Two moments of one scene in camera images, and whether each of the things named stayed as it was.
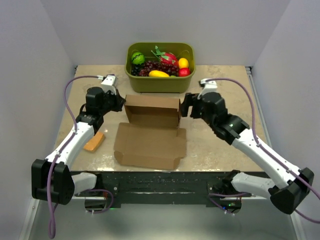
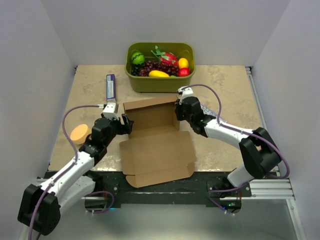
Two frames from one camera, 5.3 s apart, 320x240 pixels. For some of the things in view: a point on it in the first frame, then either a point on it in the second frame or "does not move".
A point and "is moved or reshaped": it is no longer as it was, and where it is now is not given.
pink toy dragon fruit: x=166 y=58 does not move
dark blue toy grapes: x=135 y=69 does not move
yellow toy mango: x=158 y=73 does not move
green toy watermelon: x=138 y=58 does not move
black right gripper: x=187 y=102 to x=178 y=107
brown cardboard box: x=153 y=138 is moved or reshaped
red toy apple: x=184 y=72 does not move
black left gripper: x=119 y=101 to x=125 y=129
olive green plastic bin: x=142 y=84 does not move
